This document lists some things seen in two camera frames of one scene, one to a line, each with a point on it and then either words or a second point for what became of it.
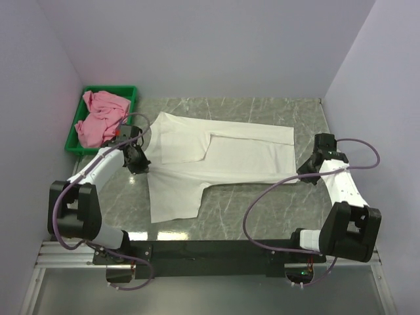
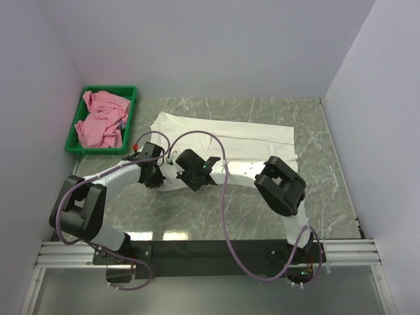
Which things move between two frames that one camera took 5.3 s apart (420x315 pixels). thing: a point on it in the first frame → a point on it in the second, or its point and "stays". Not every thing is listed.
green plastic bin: x=73 y=144 stays
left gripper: x=142 y=166 → x=156 y=182
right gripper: x=310 y=179 → x=182 y=176
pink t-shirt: x=106 y=113 stays
